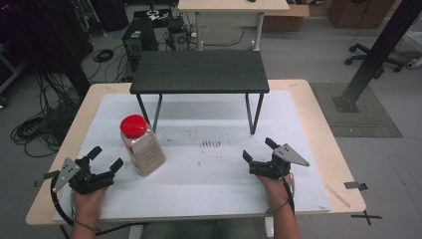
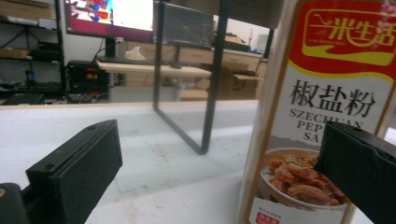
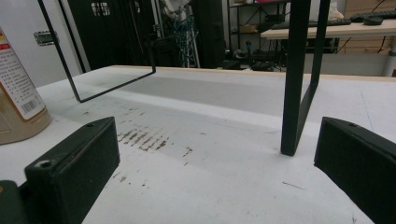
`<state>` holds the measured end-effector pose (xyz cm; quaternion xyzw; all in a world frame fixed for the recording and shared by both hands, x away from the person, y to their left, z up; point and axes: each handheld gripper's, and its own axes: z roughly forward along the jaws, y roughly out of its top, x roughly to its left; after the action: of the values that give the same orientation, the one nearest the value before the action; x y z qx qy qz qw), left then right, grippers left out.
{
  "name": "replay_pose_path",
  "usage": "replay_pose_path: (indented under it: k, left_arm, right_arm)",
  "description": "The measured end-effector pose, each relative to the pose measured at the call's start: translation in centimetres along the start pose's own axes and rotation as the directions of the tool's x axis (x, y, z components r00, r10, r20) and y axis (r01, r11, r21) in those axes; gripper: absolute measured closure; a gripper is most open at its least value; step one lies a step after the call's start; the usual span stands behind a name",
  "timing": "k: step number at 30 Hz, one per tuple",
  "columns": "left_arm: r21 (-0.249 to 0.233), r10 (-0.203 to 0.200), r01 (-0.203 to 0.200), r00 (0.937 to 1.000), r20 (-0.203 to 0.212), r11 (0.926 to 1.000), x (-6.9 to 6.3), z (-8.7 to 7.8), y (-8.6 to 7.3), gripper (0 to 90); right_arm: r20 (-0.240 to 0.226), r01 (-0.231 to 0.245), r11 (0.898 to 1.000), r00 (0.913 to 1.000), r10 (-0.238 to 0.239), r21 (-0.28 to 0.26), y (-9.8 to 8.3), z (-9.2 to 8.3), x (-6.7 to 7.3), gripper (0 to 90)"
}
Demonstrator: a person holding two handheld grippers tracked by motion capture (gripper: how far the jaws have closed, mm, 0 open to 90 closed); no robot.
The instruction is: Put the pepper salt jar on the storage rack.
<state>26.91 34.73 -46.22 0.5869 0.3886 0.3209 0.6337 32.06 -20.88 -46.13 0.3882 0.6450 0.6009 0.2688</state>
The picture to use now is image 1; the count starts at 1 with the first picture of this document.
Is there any cardboard box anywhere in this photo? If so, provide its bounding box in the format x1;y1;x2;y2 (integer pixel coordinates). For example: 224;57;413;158
262;3;311;33

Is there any coiled black cable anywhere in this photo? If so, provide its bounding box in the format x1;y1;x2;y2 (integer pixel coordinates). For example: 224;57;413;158
92;48;114;64

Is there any thin wooden strip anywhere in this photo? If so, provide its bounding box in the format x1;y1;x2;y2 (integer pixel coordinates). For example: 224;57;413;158
324;184;351;209

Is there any white foam board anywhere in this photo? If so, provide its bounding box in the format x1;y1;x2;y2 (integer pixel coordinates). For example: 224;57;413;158
53;90;332;223

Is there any black office chair base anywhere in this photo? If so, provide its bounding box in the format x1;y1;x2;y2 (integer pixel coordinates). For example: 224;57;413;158
344;43;406;80

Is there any black computer tower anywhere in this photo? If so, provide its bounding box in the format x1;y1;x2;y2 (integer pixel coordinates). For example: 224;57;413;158
121;17;159;73

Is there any black metal pole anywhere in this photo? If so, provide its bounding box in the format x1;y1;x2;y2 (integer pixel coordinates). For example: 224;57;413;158
332;0;422;114

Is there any thick black gripper cable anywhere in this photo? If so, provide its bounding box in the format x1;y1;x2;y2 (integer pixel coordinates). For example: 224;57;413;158
49;177;149;237

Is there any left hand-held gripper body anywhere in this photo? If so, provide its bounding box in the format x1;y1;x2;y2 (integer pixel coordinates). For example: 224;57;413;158
52;154;115;195

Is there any grey floor mat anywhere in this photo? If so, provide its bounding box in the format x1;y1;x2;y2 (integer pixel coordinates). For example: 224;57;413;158
310;82;404;138

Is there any dark wrist band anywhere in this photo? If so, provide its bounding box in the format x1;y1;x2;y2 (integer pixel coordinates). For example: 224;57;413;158
73;218;101;232
267;198;291;214

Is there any black shelf with metal legs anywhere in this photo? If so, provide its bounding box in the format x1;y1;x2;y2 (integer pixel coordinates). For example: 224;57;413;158
128;49;271;135

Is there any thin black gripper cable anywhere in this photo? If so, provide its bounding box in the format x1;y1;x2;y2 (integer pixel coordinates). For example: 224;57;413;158
281;177;297;217

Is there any open electronics unit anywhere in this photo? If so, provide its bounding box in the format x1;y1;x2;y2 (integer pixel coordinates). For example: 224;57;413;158
164;16;191;52

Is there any white table leg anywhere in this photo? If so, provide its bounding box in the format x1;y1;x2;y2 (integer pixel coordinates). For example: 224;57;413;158
264;216;275;239
127;225;144;239

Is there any person's left hand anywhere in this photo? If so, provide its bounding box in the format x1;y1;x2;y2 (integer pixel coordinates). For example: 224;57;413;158
71;186;109;227

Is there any white desk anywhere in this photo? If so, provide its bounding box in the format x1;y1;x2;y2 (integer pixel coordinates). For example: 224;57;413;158
177;0;291;53

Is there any person's right hand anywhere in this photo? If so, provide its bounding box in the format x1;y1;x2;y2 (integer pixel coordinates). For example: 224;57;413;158
257;172;295;211

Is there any black tape cross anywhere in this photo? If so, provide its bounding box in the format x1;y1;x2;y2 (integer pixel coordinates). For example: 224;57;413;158
350;210;383;227

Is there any bundle of black cables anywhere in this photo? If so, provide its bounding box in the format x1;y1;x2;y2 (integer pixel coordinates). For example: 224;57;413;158
9;73;85;159

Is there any red lid seasoning jar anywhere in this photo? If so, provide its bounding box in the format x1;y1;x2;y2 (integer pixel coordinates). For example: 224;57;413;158
118;114;167;177

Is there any black tape piece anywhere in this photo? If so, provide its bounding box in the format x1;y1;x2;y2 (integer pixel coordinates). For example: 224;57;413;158
343;180;368;192
33;170;60;188

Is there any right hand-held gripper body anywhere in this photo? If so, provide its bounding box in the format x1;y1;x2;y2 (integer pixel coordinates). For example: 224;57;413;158
248;142;311;181

